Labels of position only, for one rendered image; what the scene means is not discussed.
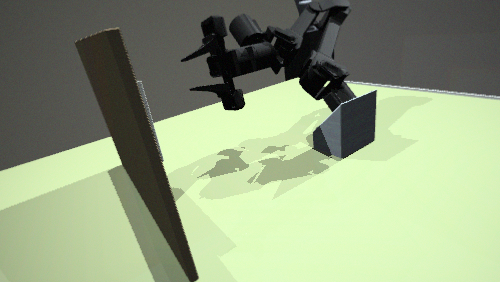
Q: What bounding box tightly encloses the tan wooden board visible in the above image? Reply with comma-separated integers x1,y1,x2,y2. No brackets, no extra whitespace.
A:
74,28,199,282

